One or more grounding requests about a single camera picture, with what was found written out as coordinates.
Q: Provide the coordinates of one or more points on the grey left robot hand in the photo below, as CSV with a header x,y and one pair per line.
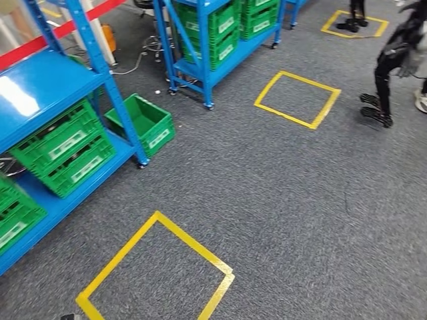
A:
x,y
70,317

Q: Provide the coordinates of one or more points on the blue metal shelf rack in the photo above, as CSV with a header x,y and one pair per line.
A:
x,y
203,53
40,84
294,9

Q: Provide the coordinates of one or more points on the yellow floor tape square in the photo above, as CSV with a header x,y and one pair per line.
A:
x,y
187,240

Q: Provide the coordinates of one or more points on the chrome stool base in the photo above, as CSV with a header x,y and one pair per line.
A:
x,y
8,165
155,44

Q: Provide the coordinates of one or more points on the red barrier belt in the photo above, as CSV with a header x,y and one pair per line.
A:
x,y
40,43

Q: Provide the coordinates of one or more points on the white partition panel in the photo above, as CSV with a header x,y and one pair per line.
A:
x,y
98,35

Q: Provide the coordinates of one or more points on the orange container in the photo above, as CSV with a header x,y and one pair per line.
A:
x,y
109,37

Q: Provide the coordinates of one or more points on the person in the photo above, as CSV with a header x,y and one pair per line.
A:
x,y
421,101
13,17

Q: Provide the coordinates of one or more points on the black humanoid robot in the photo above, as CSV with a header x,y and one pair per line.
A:
x,y
390,57
355,17

